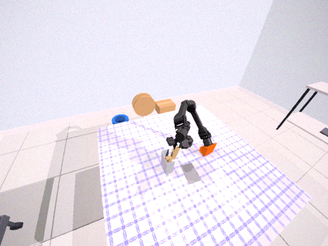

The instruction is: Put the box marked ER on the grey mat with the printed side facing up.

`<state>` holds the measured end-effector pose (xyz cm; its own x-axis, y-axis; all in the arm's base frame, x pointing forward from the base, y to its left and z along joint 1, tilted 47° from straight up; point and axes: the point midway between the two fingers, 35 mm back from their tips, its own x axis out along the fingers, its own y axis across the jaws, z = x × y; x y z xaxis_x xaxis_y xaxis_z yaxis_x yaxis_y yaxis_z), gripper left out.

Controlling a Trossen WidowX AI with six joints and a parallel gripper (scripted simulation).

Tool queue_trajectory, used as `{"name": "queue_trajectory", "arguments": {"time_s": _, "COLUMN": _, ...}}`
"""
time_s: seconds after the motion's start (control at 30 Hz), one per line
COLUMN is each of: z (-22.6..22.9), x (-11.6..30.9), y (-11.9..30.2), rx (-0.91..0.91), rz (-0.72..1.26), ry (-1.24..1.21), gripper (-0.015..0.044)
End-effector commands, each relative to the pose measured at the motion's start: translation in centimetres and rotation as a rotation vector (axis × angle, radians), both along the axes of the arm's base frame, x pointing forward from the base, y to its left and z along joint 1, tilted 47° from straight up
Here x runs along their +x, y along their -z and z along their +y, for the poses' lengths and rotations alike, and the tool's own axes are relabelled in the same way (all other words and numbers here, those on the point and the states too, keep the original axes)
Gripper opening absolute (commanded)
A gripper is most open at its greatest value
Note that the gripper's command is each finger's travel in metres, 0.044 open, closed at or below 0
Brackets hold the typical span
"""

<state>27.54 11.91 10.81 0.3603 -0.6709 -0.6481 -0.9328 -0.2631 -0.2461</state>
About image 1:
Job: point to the grey open bin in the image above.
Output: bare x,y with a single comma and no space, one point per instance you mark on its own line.
168,167

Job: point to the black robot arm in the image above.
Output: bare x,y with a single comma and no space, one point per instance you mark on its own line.
183,129

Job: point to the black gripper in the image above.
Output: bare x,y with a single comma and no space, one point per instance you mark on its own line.
173,142

